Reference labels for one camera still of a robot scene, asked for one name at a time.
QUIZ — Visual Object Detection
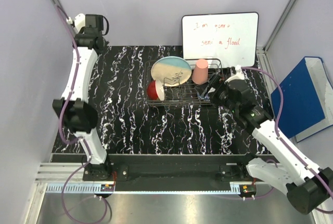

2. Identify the beige and blue plate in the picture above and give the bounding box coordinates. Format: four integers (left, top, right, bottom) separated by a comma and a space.
150, 56, 192, 87

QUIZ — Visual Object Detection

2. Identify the blue binder folder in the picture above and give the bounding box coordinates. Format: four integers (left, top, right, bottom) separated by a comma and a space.
278, 57, 332, 142

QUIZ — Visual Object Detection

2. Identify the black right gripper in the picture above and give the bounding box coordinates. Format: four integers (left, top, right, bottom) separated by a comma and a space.
194, 73, 238, 114

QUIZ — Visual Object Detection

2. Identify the blue white patterned bowl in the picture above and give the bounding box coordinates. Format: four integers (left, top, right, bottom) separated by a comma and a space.
197, 93, 210, 101

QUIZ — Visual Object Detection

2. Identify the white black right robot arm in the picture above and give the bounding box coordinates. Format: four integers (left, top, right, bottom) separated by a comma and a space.
208, 75, 332, 214

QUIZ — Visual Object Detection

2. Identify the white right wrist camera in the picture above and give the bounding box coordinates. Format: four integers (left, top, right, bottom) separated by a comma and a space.
232, 65, 242, 74

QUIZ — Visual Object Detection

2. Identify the red and white bowl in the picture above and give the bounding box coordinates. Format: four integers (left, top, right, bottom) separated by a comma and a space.
147, 80, 165, 101

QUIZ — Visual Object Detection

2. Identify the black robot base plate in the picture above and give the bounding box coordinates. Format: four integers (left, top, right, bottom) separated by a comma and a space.
49, 152, 268, 192

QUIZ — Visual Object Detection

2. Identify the pink plastic cup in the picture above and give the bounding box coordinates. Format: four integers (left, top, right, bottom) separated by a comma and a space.
191, 59, 209, 85

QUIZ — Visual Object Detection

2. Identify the grey wire dish rack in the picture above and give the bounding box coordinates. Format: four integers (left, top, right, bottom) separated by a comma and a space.
144, 58, 227, 107

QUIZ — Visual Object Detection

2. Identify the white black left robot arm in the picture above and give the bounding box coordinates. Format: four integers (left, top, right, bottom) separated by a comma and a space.
53, 14, 112, 180

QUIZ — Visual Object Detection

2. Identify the white whiteboard with red writing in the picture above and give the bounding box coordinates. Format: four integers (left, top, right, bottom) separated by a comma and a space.
182, 12, 259, 68

